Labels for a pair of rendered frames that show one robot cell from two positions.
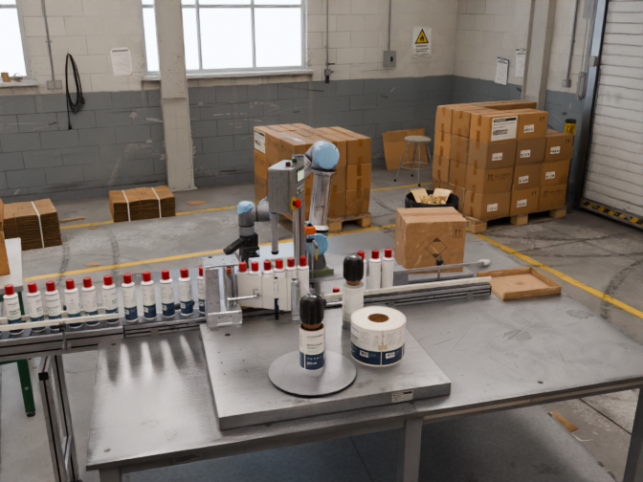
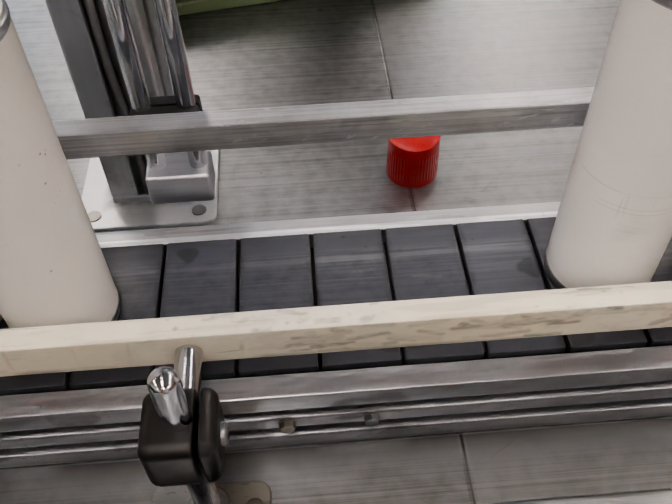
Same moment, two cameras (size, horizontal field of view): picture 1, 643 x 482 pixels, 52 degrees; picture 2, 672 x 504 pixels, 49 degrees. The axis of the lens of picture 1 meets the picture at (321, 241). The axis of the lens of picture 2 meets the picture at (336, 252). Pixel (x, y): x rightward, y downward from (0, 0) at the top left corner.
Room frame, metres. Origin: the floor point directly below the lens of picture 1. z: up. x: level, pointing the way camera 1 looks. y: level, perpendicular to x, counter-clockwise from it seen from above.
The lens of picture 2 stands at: (2.47, -0.09, 1.17)
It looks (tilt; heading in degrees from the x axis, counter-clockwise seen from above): 49 degrees down; 12
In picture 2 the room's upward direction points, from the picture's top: 2 degrees counter-clockwise
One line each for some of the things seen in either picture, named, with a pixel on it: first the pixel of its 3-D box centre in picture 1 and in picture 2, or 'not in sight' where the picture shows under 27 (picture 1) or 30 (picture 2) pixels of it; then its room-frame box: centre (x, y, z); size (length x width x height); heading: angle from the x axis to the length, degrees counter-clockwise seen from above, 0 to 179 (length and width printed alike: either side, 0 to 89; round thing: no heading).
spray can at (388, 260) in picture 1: (388, 270); not in sight; (2.76, -0.30, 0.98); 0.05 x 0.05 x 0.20
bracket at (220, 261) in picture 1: (220, 261); not in sight; (2.47, 0.40, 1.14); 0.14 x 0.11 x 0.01; 105
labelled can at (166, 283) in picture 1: (166, 293); not in sight; (2.50, 0.64, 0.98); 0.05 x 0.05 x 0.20
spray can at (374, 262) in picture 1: (374, 272); not in sight; (2.74, -0.24, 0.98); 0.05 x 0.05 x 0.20
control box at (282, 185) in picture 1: (286, 186); not in sight; (2.72, 0.15, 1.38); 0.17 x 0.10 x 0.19; 160
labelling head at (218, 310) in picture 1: (221, 290); not in sight; (2.47, 0.41, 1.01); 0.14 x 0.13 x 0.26; 105
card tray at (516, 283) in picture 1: (518, 282); not in sight; (2.93, -0.94, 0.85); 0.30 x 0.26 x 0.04; 105
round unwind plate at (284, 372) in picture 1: (312, 371); not in sight; (2.05, 0.03, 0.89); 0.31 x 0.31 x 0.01
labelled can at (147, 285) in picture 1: (148, 295); not in sight; (2.49, 0.71, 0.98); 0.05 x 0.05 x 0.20
